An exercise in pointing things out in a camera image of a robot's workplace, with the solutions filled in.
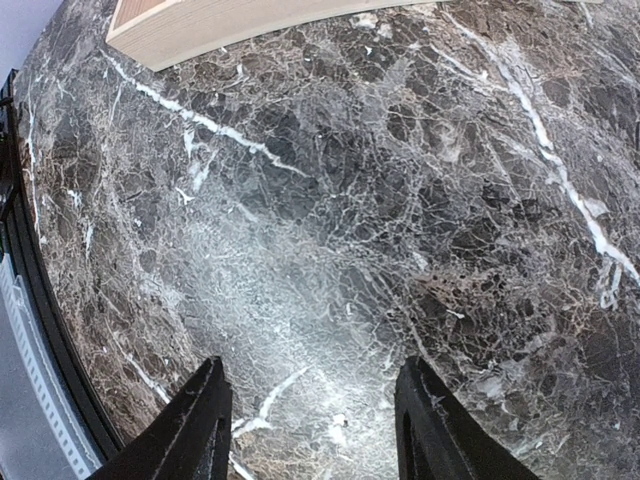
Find white slotted cable duct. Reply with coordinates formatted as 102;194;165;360
1;254;103;479

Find wooden compartment tray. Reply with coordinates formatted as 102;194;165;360
106;1;445;72

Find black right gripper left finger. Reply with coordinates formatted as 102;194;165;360
91;357;232;480

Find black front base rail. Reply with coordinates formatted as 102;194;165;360
1;69;123;462

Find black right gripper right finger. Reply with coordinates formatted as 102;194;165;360
394;356;538;480

